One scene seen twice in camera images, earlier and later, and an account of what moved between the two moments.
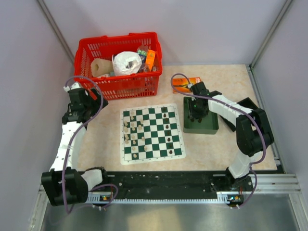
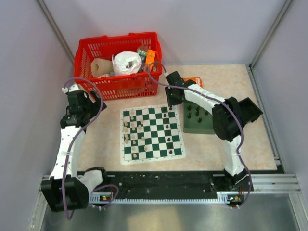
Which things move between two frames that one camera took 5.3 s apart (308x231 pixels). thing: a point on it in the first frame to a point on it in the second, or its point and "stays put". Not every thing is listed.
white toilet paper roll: [125, 62] stays put
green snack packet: [142, 50] stays put
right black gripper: [193, 114] to [171, 102]
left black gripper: [97, 103] stays put
